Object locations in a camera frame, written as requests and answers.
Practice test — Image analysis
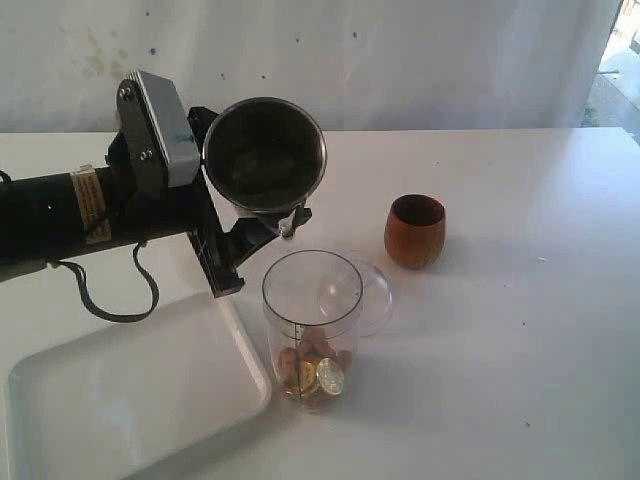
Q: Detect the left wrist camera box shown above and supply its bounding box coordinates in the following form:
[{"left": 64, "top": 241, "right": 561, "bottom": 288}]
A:
[{"left": 116, "top": 70, "right": 200, "bottom": 197}]

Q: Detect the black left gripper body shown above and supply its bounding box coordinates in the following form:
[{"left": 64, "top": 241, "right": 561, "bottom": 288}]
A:
[{"left": 104, "top": 125, "right": 245, "bottom": 298}]

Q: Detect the stainless steel cup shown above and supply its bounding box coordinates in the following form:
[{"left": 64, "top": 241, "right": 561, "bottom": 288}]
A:
[{"left": 202, "top": 97, "right": 327, "bottom": 214}]

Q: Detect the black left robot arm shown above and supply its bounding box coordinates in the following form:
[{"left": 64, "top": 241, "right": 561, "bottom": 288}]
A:
[{"left": 1, "top": 97, "right": 326, "bottom": 297}]

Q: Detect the white rectangular tray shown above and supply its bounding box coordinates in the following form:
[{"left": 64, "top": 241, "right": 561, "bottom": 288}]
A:
[{"left": 6, "top": 293, "right": 271, "bottom": 479}]

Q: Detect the clear dome strainer lid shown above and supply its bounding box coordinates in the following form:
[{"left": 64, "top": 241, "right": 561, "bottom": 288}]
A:
[{"left": 317, "top": 248, "right": 394, "bottom": 338}]

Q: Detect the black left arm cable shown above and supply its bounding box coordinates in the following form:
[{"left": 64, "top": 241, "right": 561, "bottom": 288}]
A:
[{"left": 49, "top": 239, "right": 161, "bottom": 324}]

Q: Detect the clear measuring cylinder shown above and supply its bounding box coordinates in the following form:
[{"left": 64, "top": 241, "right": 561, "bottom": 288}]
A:
[{"left": 261, "top": 249, "right": 364, "bottom": 412}]

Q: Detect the brown wooden cup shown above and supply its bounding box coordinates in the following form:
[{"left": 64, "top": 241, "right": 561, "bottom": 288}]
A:
[{"left": 384, "top": 194, "right": 446, "bottom": 270}]

